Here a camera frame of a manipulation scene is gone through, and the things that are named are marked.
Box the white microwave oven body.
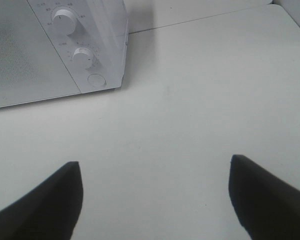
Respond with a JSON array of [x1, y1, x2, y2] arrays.
[[28, 0, 129, 94]]

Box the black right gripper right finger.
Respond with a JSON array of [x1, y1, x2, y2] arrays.
[[228, 154, 300, 240]]

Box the round white door-open button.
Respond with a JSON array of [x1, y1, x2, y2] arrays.
[[88, 74, 106, 88]]

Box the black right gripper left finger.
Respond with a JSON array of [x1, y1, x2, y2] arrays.
[[0, 161, 84, 240]]

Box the white microwave door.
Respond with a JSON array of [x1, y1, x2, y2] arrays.
[[0, 0, 80, 108]]

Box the white timer knob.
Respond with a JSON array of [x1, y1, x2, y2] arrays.
[[72, 47, 95, 69]]

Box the upper white power knob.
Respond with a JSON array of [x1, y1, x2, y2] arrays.
[[52, 9, 78, 35]]

